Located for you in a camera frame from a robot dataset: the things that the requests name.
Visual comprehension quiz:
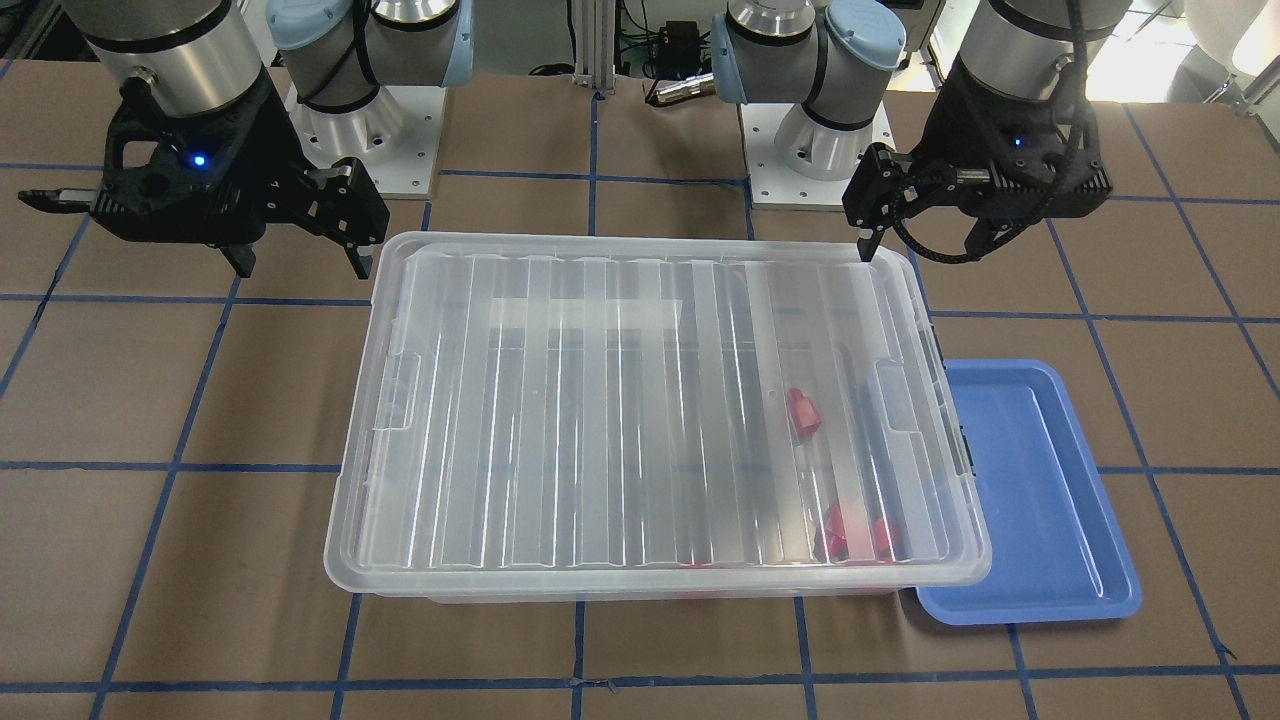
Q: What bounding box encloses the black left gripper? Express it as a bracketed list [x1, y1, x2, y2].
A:
[842, 54, 1114, 263]

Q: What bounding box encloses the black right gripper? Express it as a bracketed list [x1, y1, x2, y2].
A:
[18, 76, 390, 281]

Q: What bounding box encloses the red block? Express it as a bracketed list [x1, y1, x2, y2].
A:
[814, 502, 850, 562]
[870, 518, 900, 564]
[786, 387, 823, 442]

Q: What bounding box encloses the clear plastic box lid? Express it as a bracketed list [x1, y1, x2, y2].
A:
[323, 232, 992, 603]

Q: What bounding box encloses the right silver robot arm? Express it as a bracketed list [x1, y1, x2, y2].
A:
[18, 1, 474, 281]

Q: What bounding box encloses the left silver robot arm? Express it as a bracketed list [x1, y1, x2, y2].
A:
[710, 1, 1128, 265]

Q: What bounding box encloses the clear plastic storage box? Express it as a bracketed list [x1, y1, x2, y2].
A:
[367, 299, 991, 603]

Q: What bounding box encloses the blue plastic tray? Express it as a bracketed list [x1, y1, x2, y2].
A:
[916, 359, 1143, 626]

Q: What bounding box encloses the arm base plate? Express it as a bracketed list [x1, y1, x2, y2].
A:
[739, 102, 893, 211]
[285, 86, 449, 200]

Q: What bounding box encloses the red block by box wall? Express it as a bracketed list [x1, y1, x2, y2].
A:
[870, 518, 900, 564]

